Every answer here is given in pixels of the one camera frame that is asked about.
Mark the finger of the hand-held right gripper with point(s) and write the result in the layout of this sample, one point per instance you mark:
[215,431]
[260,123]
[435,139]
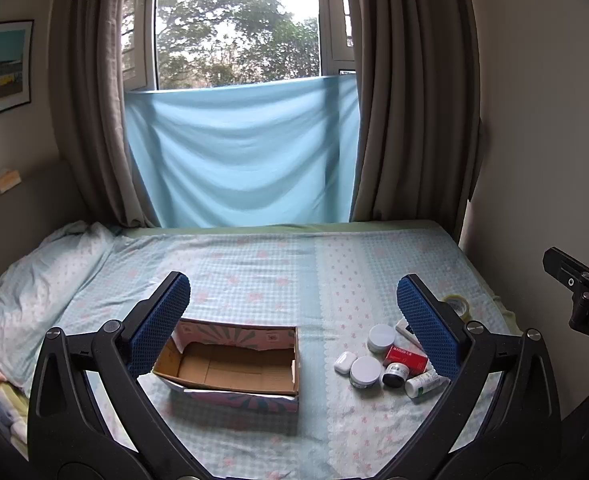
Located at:
[569,270]

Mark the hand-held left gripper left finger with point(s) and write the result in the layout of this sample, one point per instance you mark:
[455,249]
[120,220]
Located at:
[157,327]

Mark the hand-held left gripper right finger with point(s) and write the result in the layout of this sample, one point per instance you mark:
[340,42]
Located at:
[429,327]

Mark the white remote control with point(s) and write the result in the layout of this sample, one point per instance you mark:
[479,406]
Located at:
[405,330]

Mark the clear tape roll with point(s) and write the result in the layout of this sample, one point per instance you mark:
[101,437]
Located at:
[460,314]

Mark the small black white jar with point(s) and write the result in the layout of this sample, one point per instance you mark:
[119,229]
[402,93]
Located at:
[395,375]

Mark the white plastic bottle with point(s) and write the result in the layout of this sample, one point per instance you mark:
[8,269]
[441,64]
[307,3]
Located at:
[422,386]

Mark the large white lid jar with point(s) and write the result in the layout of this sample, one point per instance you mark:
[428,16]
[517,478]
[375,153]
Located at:
[365,371]

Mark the cardboard box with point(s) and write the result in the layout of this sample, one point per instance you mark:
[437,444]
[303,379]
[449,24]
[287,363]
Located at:
[224,370]

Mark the white earbuds case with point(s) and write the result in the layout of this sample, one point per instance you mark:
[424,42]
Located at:
[345,362]

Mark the red carton box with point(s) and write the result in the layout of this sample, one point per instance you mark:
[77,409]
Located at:
[404,357]

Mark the white cream jar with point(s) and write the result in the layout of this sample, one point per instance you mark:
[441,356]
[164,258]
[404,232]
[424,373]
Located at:
[380,336]

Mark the pale dotted quilt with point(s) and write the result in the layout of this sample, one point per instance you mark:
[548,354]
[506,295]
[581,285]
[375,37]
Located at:
[39,290]

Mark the checkered floral bed sheet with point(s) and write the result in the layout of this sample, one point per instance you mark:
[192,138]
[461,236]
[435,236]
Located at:
[284,280]

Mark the grey bed headboard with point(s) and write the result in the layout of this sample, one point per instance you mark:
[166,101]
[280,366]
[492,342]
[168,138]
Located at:
[39,205]

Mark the folded pale cloth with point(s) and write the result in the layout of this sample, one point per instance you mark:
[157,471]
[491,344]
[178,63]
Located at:
[9,415]

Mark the light blue hanging cloth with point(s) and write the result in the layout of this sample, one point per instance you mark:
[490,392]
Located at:
[239,160]

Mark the tissue box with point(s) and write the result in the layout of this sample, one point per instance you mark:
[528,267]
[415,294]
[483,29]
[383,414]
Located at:
[8,180]

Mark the brown curtain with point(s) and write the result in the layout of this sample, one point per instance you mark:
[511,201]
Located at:
[414,110]
[94,110]

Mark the white framed window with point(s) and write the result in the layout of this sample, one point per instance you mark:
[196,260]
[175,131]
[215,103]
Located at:
[234,25]

